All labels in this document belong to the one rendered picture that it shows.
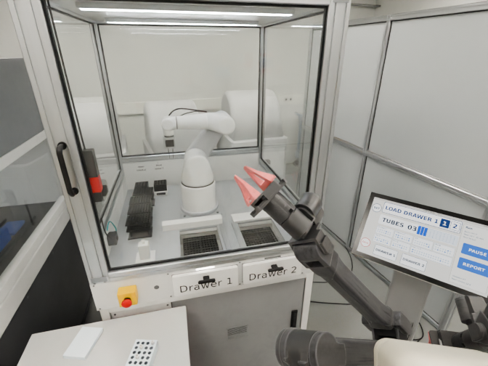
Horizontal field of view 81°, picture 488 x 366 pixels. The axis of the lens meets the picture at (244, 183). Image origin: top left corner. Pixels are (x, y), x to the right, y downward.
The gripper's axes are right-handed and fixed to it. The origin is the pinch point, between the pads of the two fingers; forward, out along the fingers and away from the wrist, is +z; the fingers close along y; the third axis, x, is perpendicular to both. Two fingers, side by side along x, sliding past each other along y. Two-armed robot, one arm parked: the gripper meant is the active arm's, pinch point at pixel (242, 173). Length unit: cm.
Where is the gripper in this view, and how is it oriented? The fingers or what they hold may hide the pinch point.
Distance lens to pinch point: 68.2
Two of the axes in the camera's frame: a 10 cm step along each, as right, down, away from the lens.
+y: 6.5, -6.5, 3.9
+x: 2.1, -3.4, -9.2
